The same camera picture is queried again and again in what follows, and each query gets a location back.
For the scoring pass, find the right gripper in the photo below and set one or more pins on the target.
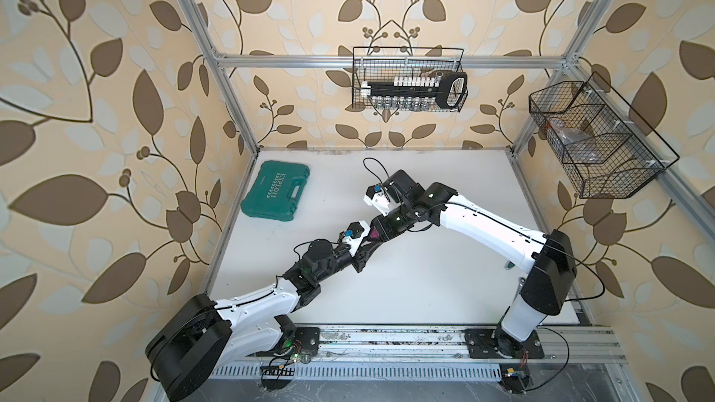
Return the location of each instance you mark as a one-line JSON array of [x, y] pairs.
[[384, 231]]

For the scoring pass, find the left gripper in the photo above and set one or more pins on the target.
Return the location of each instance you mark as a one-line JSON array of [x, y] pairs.
[[360, 256]]

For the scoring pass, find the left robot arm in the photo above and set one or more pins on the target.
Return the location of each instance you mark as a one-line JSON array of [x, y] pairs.
[[205, 333]]

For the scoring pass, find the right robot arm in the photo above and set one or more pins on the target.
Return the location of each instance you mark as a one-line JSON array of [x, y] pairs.
[[546, 259]]

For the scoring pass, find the green plastic tool case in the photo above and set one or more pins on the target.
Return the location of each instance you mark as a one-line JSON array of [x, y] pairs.
[[276, 192]]

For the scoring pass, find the plastic bag in basket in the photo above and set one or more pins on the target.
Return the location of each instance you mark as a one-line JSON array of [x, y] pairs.
[[578, 147]]

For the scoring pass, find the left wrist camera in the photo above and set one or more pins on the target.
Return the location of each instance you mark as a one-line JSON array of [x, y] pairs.
[[354, 235]]

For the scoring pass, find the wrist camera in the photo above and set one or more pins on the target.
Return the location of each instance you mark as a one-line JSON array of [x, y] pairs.
[[379, 199], [354, 235]]

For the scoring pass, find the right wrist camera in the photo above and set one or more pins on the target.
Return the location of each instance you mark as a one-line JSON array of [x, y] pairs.
[[379, 199]]

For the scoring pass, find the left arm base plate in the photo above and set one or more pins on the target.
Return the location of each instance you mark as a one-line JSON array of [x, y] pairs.
[[302, 341]]

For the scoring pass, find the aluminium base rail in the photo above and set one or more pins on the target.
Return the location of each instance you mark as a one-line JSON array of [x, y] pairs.
[[443, 343]]

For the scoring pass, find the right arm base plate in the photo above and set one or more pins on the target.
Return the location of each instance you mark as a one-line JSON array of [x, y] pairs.
[[490, 343]]

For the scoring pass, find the socket set rail holder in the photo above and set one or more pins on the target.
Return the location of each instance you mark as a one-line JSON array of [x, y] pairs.
[[444, 92]]

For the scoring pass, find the black wire basket back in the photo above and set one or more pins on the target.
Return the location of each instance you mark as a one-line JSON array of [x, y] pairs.
[[375, 63]]

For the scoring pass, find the black wire basket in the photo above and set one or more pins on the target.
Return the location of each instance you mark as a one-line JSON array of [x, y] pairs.
[[632, 152], [375, 63]]

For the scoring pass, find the black wire basket right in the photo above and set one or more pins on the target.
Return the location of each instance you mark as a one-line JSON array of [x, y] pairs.
[[632, 152]]

